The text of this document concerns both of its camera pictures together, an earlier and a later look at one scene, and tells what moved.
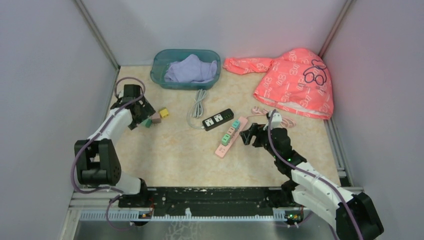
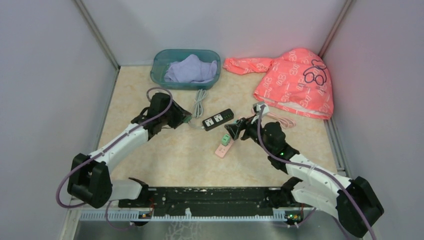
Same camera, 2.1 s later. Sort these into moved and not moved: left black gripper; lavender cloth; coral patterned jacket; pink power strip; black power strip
Moved: left black gripper
Not moved: lavender cloth; pink power strip; black power strip; coral patterned jacket
